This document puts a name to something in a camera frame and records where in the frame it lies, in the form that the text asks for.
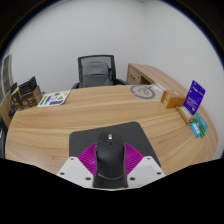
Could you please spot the round grey printed disc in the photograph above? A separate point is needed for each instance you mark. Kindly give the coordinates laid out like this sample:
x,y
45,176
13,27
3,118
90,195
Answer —
x,y
141,91

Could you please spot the wooden side desk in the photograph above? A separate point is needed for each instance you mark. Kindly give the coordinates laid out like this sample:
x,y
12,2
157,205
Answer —
x,y
156,75

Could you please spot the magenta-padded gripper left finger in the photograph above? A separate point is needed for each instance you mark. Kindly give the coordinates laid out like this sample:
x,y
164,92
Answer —
x,y
75,170

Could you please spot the small tan box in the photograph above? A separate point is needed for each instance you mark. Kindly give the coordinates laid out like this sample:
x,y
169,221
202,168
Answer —
x,y
184,115

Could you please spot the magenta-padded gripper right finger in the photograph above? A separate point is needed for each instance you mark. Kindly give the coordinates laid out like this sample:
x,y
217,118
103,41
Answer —
x,y
146,170

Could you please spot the orange brown box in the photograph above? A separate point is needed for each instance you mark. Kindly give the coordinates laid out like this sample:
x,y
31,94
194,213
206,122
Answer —
x,y
172,99

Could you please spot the green purple printed sheet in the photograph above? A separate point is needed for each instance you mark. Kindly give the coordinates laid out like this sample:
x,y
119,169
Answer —
x,y
54,98

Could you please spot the purple standing card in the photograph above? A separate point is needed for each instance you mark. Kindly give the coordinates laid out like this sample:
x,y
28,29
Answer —
x,y
194,97

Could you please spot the white paper sheet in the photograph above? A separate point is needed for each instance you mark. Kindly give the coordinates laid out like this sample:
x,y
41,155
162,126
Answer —
x,y
159,87

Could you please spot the small brown cardboard box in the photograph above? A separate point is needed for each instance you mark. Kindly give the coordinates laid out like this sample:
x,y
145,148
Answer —
x,y
16,98

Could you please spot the wide brown cardboard box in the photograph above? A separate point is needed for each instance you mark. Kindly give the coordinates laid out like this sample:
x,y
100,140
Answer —
x,y
32,98

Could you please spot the dark grey mouse pad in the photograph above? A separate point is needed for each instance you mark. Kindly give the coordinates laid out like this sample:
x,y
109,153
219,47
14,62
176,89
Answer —
x,y
86,138

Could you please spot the green packet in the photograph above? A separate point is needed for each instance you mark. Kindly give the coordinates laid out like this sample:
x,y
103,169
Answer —
x,y
201,124

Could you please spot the black leather armchair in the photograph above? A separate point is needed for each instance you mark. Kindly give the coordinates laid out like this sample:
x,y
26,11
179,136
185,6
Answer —
x,y
2,141

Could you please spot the black mesh office chair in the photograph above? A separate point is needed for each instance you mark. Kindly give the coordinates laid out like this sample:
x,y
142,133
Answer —
x,y
96,73

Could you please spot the black computer mouse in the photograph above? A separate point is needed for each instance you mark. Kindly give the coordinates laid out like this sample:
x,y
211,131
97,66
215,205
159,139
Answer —
x,y
110,160

